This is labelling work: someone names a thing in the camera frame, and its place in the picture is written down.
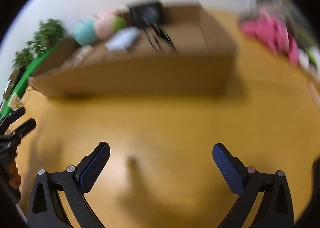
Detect cardboard box tray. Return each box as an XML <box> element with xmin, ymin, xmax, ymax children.
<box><xmin>28</xmin><ymin>2</ymin><xmax>237</xmax><ymax>97</ymax></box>

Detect pig plush toy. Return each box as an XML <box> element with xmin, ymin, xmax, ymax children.
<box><xmin>73</xmin><ymin>11</ymin><xmax>126</xmax><ymax>46</ymax></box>

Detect black charger box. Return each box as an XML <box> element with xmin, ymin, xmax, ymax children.
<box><xmin>126</xmin><ymin>0</ymin><xmax>165</xmax><ymax>29</ymax></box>

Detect green table cloth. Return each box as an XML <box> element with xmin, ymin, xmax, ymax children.
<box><xmin>1</xmin><ymin>44</ymin><xmax>58</xmax><ymax>118</ymax></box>

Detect potted green plant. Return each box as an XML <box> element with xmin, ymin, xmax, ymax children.
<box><xmin>12</xmin><ymin>19</ymin><xmax>67</xmax><ymax>68</ymax></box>

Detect pink plush toy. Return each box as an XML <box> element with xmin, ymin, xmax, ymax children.
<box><xmin>238</xmin><ymin>6</ymin><xmax>299</xmax><ymax>65</ymax></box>

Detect black sunglasses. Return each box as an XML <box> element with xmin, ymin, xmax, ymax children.
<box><xmin>142</xmin><ymin>23</ymin><xmax>178</xmax><ymax>54</ymax></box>

